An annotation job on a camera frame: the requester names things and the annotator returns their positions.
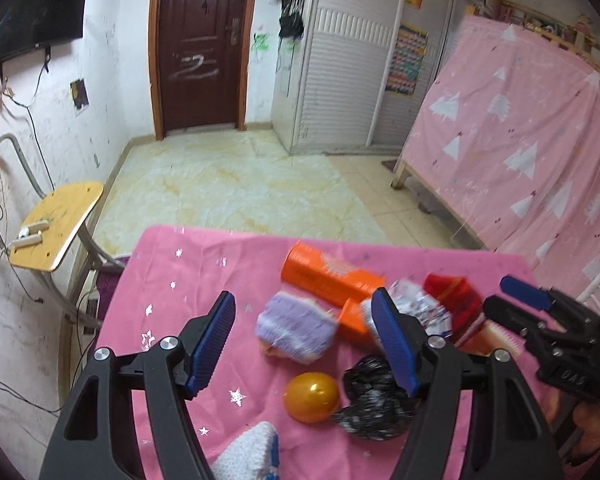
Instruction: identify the white slatted wardrobe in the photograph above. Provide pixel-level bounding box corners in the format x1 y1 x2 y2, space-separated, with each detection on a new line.
272 0 484 154

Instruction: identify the orange plastic ball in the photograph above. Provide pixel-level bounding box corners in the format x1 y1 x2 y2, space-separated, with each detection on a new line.
283 372 340 425

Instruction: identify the right hand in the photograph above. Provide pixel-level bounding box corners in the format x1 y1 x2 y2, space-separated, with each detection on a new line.
544 390 600 465

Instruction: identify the pink star tablecloth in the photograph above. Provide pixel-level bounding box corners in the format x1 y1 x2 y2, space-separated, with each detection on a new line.
97 226 536 479

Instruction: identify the small orange box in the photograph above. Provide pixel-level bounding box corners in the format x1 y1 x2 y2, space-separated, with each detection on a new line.
337 299 378 351

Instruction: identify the colourful wall chart poster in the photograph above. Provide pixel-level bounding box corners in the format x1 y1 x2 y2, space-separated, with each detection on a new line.
386 24 428 96

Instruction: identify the white knitted glove cuff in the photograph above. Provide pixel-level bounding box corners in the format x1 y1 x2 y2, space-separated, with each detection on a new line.
211 422 280 480

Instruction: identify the pink tree-print bed curtain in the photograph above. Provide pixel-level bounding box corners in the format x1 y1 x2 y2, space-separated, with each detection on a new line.
401 16 600 296

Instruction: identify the wooden seat metal chair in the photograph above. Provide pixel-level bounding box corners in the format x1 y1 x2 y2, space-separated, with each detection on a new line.
0 133 125 330

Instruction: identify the red wrapper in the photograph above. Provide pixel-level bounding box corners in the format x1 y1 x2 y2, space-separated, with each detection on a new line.
422 273 486 348

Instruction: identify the beige oval bristle brush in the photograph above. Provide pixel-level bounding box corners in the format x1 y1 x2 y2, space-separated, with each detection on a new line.
460 320 524 358

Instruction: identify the long orange box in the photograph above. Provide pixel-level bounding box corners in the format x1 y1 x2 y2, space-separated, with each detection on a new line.
280 242 386 308

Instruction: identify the patterned wrapper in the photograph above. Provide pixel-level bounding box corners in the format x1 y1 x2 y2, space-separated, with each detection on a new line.
388 278 452 338

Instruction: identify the black plastic bag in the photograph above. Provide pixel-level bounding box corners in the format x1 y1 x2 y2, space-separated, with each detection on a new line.
332 354 419 441

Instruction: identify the dark brown wooden door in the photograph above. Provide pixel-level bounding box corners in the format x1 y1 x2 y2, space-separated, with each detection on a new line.
148 0 254 140

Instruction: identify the wooden bed frame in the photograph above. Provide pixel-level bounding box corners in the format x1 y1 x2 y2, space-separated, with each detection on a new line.
391 159 486 250

